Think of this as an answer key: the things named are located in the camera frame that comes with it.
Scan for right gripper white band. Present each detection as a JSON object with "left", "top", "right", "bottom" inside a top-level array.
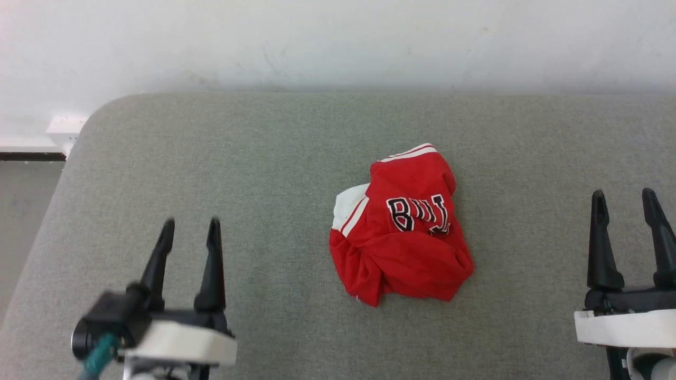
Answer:
[{"left": 574, "top": 187, "right": 676, "bottom": 348}]

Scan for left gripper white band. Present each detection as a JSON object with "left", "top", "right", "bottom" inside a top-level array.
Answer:
[{"left": 121, "top": 217, "right": 237, "bottom": 367}]

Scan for red basketball jersey white trim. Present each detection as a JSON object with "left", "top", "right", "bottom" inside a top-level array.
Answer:
[{"left": 328, "top": 142, "right": 475, "bottom": 308}]

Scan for grey fabric sofa cushion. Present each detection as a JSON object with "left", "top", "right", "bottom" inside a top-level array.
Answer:
[{"left": 0, "top": 92, "right": 676, "bottom": 380}]

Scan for white wall box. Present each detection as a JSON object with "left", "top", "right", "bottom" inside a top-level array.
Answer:
[{"left": 45, "top": 115, "right": 88, "bottom": 157}]

